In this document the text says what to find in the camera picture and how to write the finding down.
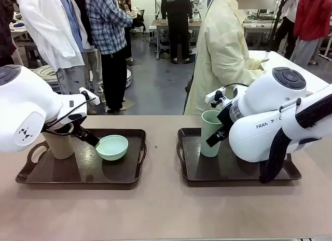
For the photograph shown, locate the black braided cable sleeve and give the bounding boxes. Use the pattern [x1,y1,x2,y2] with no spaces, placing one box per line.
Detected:
[259,93,332,185]

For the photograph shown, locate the person in red jacket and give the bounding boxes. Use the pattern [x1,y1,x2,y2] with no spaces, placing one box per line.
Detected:
[290,0,332,68]

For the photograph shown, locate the dark brown serving tray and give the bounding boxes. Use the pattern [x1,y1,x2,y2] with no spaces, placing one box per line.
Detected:
[15,129,148,185]
[176,127,302,182]

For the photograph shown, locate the tall pale green cup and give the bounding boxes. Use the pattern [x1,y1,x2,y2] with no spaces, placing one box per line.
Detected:
[201,110,225,158]

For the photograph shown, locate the person in brown checked shirt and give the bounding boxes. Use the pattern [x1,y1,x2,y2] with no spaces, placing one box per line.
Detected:
[116,0,137,67]

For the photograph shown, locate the flat cardboard floor sheet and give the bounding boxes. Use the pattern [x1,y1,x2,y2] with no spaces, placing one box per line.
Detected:
[103,97,136,113]

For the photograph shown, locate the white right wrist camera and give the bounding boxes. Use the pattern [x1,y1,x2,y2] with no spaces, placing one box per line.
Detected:
[205,87,226,104]

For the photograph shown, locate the white lab desk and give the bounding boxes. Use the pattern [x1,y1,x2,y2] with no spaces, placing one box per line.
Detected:
[242,9,284,50]

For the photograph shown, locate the black office chair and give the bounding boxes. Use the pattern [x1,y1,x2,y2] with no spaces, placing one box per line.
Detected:
[132,9,146,33]

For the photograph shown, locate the brown topped work table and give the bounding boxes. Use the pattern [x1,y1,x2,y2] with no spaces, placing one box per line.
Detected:
[151,19,203,61]

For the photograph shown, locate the person in white coat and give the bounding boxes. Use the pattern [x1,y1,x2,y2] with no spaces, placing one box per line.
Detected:
[19,0,106,115]

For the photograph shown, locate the person in black hoodie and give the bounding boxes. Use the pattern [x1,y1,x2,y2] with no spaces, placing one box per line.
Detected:
[160,0,195,65]

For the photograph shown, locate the person's right hand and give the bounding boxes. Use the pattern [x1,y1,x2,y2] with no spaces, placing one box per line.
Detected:
[255,58,271,71]

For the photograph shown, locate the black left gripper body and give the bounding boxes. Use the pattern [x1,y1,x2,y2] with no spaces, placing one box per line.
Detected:
[73,121,92,142]

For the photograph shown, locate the person in white top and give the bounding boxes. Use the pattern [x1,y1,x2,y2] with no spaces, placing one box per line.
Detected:
[271,0,299,61]

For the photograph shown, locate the grey striped round cushion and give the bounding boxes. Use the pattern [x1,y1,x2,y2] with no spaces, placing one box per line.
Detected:
[30,64,62,94]

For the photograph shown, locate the person in blue plaid shirt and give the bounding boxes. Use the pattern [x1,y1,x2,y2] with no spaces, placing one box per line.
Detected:
[85,0,134,114]

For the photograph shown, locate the person in dark clothes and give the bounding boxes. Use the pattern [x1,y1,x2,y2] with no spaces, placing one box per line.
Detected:
[0,0,18,67]

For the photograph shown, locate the tall beige cup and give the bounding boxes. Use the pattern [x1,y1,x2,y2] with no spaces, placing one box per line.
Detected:
[41,123,76,160]

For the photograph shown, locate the thin black camera cable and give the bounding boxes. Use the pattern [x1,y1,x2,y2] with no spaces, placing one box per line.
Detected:
[46,97,96,129]
[221,82,250,94]

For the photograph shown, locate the dark low stool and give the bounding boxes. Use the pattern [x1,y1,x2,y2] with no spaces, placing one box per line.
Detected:
[22,42,48,69]

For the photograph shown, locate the mint green bowl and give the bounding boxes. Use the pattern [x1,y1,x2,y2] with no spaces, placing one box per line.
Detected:
[95,134,129,162]

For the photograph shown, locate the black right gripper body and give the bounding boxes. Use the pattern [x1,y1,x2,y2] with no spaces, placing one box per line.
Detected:
[216,103,236,133]

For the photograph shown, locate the person torso in yellow gown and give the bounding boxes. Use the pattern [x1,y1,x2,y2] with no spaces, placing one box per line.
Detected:
[183,0,265,116]

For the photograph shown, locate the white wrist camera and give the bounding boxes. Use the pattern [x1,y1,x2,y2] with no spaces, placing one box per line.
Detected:
[79,87,101,105]
[205,87,226,104]

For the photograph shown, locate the white side table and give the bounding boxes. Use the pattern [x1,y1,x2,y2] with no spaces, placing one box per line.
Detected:
[247,50,332,96]

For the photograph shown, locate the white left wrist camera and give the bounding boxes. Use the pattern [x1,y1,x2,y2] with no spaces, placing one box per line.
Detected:
[79,87,101,105]

